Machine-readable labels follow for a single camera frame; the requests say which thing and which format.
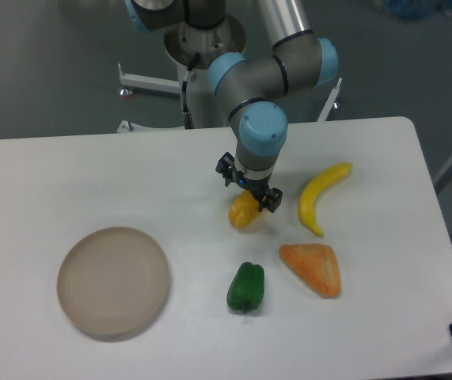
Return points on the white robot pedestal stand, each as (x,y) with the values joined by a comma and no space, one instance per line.
(202,99)

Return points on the orange triangular bread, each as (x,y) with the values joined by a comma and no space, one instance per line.
(316,265)

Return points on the beige round plate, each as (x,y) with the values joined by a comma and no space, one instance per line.
(113,283)

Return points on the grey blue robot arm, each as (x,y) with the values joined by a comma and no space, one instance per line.
(260,130)

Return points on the green bell pepper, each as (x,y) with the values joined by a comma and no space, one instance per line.
(246,291)

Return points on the yellow banana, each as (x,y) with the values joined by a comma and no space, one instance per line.
(329,177)

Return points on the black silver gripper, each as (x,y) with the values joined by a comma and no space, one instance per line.
(255,181)

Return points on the blue object in background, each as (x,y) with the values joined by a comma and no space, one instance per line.
(415,10)

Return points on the yellow bell pepper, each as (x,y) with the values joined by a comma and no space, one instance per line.
(244,211)

